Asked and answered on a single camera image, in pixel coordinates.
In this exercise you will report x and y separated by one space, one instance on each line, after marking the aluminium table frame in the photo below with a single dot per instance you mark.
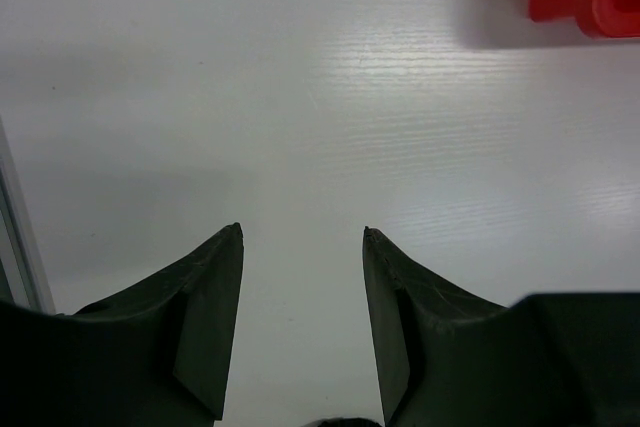
23 279

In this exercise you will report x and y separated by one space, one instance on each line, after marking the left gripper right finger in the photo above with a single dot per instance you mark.
446 357

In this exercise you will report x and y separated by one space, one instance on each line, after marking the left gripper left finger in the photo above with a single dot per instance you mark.
154 354

